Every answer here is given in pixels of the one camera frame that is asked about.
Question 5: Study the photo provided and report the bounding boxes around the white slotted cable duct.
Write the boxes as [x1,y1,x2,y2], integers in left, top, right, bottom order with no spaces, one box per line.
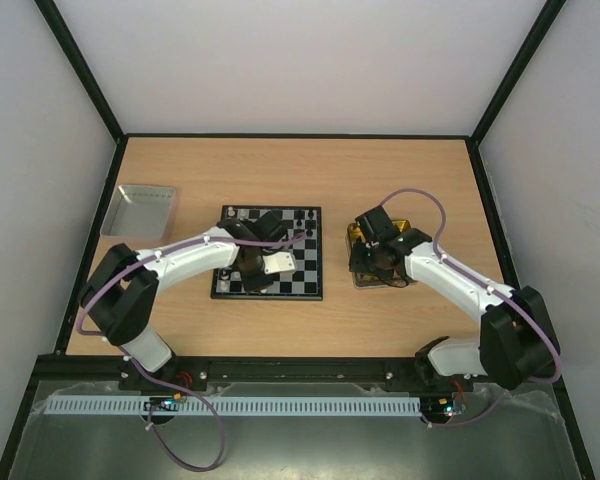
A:
[43,395,421,417]

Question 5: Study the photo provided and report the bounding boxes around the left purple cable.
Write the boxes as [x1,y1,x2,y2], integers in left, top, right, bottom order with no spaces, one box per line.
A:
[75,229,316,471]

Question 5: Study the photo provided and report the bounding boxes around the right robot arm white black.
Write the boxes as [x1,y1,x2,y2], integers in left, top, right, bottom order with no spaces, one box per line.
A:
[346,206,559,392]

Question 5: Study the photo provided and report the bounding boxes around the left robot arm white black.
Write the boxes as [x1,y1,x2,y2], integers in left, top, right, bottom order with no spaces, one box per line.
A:
[76,212,296,373]

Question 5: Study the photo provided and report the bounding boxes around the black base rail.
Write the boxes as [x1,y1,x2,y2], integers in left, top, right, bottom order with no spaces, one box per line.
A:
[32,354,493,395]

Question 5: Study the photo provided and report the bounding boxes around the purple cable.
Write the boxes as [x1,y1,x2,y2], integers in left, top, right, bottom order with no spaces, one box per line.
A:
[379,187,564,429]
[75,229,316,471]

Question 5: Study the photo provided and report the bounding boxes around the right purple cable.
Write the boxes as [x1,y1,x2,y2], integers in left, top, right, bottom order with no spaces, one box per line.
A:
[379,187,564,429]

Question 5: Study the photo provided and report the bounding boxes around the silver tin lid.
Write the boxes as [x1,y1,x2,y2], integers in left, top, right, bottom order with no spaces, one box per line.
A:
[100,184,176,239]

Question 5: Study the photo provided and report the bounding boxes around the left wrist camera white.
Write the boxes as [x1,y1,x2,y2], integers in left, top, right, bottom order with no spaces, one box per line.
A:
[262,251,297,275]

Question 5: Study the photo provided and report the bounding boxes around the black silver chess board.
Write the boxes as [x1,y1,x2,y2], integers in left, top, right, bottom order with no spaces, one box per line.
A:
[210,205,324,301]

